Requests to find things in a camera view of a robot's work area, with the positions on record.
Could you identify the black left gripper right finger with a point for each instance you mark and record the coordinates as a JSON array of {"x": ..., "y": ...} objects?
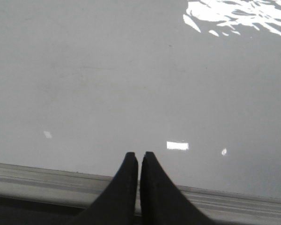
[{"x": 161, "y": 201}]

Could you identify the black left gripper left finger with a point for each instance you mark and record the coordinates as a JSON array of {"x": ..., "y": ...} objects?
[{"x": 116, "y": 204}]

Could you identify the white whiteboard with aluminium frame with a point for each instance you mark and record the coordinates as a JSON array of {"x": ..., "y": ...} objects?
[{"x": 83, "y": 82}]

